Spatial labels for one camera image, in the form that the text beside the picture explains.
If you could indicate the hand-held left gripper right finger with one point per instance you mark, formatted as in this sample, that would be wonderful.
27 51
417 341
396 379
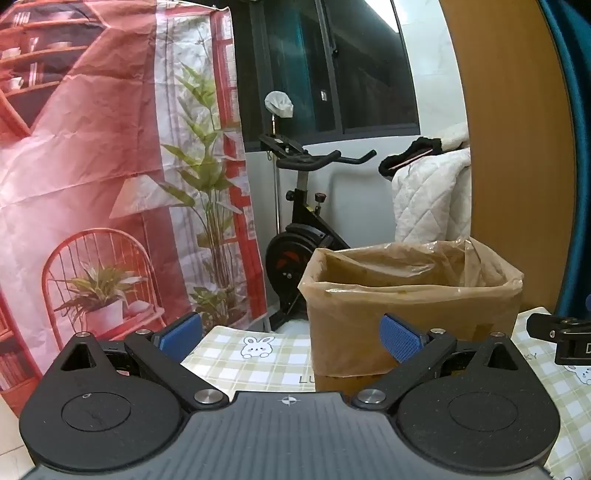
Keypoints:
400 338

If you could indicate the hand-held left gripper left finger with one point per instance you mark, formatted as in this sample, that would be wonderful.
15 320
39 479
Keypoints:
181 336

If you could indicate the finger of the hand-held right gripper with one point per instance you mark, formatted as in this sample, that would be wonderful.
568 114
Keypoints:
542 326

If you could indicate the cardboard box with plastic liner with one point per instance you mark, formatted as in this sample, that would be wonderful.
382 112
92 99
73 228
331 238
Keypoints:
351 314

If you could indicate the green checked tablecloth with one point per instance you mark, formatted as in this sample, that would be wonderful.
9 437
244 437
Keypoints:
258 364

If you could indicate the white quilted blanket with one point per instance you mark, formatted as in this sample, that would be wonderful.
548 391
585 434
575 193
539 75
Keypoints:
429 198

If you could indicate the black exercise bike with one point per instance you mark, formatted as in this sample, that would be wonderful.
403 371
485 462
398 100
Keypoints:
304 230

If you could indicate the wooden door panel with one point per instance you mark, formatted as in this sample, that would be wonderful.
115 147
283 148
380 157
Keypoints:
512 161

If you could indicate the black fluffy garment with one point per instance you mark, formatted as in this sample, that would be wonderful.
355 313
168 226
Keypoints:
392 164

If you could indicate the pink clothes hanger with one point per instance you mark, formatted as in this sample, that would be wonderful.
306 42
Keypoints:
413 158

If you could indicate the red printed backdrop cloth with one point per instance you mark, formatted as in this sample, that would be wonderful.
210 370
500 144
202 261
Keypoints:
92 161

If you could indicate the white fleece cloth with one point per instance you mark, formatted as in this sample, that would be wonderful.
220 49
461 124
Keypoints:
455 134

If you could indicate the blue curtain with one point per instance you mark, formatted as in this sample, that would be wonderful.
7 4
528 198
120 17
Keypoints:
572 115

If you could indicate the white bike seat cover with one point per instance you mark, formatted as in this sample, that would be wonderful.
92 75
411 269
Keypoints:
280 104

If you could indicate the dark window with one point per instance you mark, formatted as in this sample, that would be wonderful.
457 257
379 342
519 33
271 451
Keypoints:
351 69

